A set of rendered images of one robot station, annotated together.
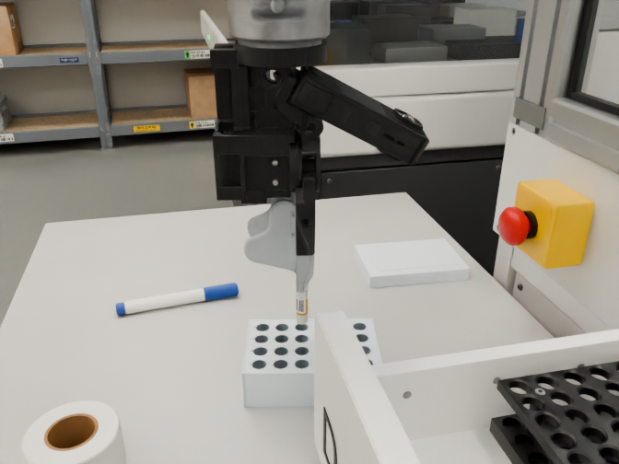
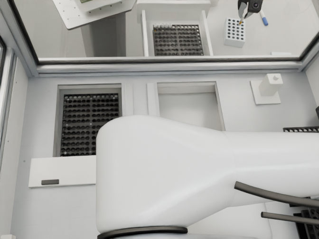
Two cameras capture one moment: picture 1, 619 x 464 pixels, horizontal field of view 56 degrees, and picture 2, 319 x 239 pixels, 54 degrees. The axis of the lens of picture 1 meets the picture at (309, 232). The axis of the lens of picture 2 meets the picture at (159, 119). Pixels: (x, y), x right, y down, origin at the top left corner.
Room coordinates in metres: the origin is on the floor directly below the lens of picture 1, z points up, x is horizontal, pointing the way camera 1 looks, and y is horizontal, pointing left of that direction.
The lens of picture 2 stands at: (0.17, -1.00, 1.81)
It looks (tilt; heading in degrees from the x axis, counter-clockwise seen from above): 63 degrees down; 88
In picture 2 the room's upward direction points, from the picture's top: 11 degrees clockwise
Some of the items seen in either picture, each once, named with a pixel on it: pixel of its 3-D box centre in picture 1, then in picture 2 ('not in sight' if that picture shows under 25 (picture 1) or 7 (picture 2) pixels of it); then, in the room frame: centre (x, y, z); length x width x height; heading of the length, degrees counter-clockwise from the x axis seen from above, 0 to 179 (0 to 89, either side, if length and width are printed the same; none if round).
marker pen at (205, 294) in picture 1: (178, 298); not in sight; (0.58, 0.15, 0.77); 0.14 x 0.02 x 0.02; 109
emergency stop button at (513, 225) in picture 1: (518, 226); not in sight; (0.55, -0.21, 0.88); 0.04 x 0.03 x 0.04; 13
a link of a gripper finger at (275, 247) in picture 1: (278, 250); not in sight; (0.44, 0.03, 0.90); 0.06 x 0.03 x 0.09; 91
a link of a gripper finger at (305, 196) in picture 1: (303, 202); not in sight; (0.44, 0.00, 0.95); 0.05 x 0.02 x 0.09; 1
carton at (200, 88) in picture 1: (216, 91); not in sight; (4.01, 0.63, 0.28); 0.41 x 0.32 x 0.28; 106
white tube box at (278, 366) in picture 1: (311, 360); not in sight; (0.45, 0.00, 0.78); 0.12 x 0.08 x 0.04; 91
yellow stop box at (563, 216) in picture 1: (546, 222); not in sight; (0.55, -0.25, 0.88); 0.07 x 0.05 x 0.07; 13
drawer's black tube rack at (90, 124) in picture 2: not in sight; (91, 128); (-0.03, -0.60, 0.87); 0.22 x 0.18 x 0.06; 103
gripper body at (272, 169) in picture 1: (272, 121); not in sight; (0.46, 0.03, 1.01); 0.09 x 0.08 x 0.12; 91
